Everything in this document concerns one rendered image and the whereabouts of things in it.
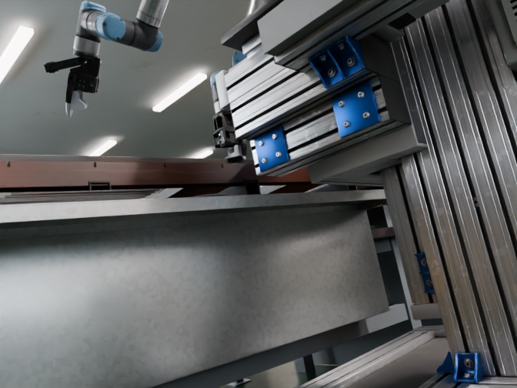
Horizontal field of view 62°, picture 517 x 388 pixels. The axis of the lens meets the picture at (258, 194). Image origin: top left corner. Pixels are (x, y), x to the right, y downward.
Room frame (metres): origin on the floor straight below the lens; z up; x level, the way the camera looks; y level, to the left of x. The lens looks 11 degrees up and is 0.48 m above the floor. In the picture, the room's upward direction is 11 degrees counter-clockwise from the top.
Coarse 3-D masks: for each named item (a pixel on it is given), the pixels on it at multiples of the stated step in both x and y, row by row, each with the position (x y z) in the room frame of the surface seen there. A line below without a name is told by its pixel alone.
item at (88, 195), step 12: (12, 192) 0.76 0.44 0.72; (24, 192) 0.77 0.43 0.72; (36, 192) 0.79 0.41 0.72; (48, 192) 0.80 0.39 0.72; (60, 192) 0.81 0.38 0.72; (72, 192) 0.83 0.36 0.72; (84, 192) 0.84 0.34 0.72; (96, 192) 0.86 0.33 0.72; (108, 192) 0.87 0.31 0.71; (120, 192) 0.89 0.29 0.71; (132, 192) 0.90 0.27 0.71; (144, 192) 0.92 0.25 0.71; (0, 204) 0.75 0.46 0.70; (12, 204) 0.77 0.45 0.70
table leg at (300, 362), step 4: (304, 356) 2.25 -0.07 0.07; (308, 356) 2.26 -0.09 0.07; (296, 360) 2.29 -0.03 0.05; (300, 360) 2.26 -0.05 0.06; (304, 360) 2.24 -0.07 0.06; (308, 360) 2.26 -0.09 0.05; (312, 360) 2.28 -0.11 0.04; (300, 364) 2.27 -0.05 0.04; (304, 364) 2.24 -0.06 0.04; (308, 364) 2.26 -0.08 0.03; (312, 364) 2.28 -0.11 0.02; (300, 368) 2.27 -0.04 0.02; (304, 368) 2.25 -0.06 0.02; (308, 368) 2.25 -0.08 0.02; (312, 368) 2.27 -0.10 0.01; (304, 372) 2.25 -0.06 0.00
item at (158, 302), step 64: (0, 256) 0.82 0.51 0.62; (64, 256) 0.89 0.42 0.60; (128, 256) 0.98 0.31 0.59; (192, 256) 1.08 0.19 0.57; (256, 256) 1.20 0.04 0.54; (320, 256) 1.35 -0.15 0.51; (0, 320) 0.82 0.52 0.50; (64, 320) 0.89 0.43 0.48; (128, 320) 0.97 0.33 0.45; (192, 320) 1.06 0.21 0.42; (256, 320) 1.17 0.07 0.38; (320, 320) 1.31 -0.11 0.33; (0, 384) 0.81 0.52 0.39; (64, 384) 0.88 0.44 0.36; (128, 384) 0.96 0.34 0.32
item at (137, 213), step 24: (312, 192) 1.13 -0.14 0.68; (336, 192) 1.19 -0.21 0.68; (360, 192) 1.26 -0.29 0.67; (384, 192) 1.32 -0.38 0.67; (0, 216) 0.69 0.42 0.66; (24, 216) 0.71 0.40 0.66; (48, 216) 0.73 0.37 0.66; (72, 216) 0.76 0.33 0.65; (96, 216) 0.78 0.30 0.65; (120, 216) 0.96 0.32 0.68; (144, 216) 1.01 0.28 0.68; (168, 216) 1.08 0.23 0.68; (192, 216) 1.13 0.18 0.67; (216, 216) 1.18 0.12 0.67; (240, 216) 1.22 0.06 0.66; (264, 216) 1.28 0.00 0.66
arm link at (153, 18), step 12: (144, 0) 1.18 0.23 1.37; (156, 0) 1.17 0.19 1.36; (168, 0) 1.20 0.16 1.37; (144, 12) 1.19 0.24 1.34; (156, 12) 1.20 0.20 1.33; (144, 24) 1.21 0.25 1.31; (156, 24) 1.22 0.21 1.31; (144, 36) 1.23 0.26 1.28; (156, 36) 1.26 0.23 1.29; (144, 48) 1.27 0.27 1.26; (156, 48) 1.28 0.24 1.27
